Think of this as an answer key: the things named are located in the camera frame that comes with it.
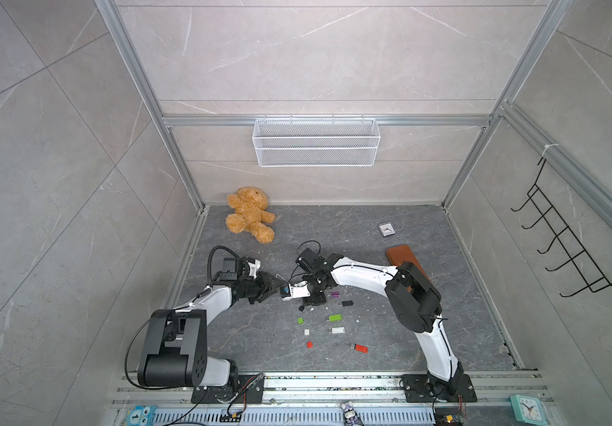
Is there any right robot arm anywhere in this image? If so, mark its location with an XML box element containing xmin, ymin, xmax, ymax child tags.
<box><xmin>280</xmin><ymin>248</ymin><xmax>463</xmax><ymax>387</ymax></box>

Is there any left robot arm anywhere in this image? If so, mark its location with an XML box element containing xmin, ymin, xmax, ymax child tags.
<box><xmin>129</xmin><ymin>245</ymin><xmax>288</xmax><ymax>392</ymax></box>

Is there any red usb drive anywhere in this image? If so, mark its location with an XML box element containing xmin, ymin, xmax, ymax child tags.
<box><xmin>351</xmin><ymin>344</ymin><xmax>369</xmax><ymax>353</ymax></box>

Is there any brown leather wallet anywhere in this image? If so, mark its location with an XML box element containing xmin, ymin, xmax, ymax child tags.
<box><xmin>386</xmin><ymin>244</ymin><xmax>428</xmax><ymax>278</ymax></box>

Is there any brown teddy bear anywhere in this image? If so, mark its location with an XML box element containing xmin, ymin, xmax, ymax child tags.
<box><xmin>225</xmin><ymin>186</ymin><xmax>276</xmax><ymax>244</ymax></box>

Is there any small square pink-white packet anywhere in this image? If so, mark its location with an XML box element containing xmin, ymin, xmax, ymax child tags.
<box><xmin>379</xmin><ymin>222</ymin><xmax>396</xmax><ymax>237</ymax></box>

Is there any small purple toy figure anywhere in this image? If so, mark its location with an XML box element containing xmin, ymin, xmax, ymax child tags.
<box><xmin>341</xmin><ymin>402</ymin><xmax>365</xmax><ymax>426</ymax></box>

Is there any blue cartoon alarm clock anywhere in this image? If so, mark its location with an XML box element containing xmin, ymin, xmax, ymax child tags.
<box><xmin>122</xmin><ymin>406</ymin><xmax>157</xmax><ymax>426</ymax></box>

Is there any teal alarm clock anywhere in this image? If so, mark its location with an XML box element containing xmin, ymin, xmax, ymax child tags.
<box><xmin>509</xmin><ymin>395</ymin><xmax>548</xmax><ymax>426</ymax></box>

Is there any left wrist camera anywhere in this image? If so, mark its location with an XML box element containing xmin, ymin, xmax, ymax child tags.
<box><xmin>244</xmin><ymin>257</ymin><xmax>261</xmax><ymax>279</ymax></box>

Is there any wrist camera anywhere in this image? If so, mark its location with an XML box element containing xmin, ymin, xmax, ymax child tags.
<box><xmin>279</xmin><ymin>282</ymin><xmax>311</xmax><ymax>300</ymax></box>
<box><xmin>244</xmin><ymin>257</ymin><xmax>261</xmax><ymax>279</ymax></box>

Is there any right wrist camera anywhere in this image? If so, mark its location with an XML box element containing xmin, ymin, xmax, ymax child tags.
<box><xmin>279</xmin><ymin>282</ymin><xmax>311</xmax><ymax>300</ymax></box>

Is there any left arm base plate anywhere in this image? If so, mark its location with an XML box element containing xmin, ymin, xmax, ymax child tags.
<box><xmin>191</xmin><ymin>373</ymin><xmax>265</xmax><ymax>404</ymax></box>

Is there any white wire mesh basket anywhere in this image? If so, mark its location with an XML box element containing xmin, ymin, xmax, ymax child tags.
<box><xmin>252</xmin><ymin>118</ymin><xmax>382</xmax><ymax>168</ymax></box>

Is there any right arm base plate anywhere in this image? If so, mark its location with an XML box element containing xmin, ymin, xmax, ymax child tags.
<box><xmin>399</xmin><ymin>373</ymin><xmax>477</xmax><ymax>403</ymax></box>

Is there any black wire hook rack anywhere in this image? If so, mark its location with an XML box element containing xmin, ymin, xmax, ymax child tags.
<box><xmin>510</xmin><ymin>159</ymin><xmax>612</xmax><ymax>298</ymax></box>

